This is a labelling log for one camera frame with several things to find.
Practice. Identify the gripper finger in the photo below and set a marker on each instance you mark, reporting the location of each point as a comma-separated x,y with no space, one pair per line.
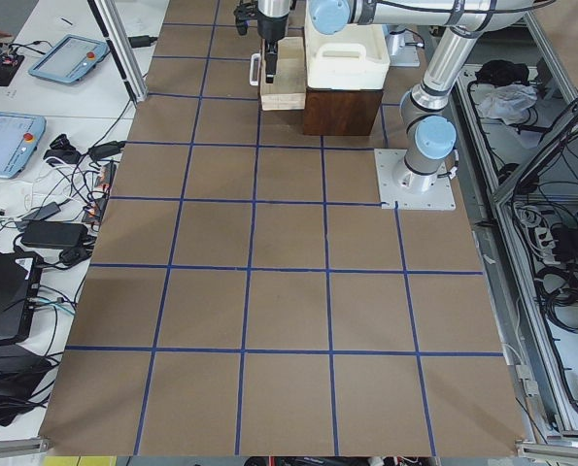
271,59

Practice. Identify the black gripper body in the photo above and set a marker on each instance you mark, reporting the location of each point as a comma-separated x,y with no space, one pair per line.
273,30

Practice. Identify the wooden drawer white handle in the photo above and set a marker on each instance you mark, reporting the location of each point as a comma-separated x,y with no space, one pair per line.
288,91

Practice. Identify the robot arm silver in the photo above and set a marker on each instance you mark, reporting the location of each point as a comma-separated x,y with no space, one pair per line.
431,136

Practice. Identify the white plastic tray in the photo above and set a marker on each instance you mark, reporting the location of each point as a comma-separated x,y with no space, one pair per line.
356,58

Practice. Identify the dark brown wooden cabinet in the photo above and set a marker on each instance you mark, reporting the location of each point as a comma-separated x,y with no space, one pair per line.
330,112

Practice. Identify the blue teach pendant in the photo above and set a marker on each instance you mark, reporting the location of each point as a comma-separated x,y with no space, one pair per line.
69,60
19,137

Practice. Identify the black power adapter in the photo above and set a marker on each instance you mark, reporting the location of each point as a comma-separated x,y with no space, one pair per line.
53,235

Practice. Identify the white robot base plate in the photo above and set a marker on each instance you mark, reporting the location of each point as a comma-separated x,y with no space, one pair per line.
402,189

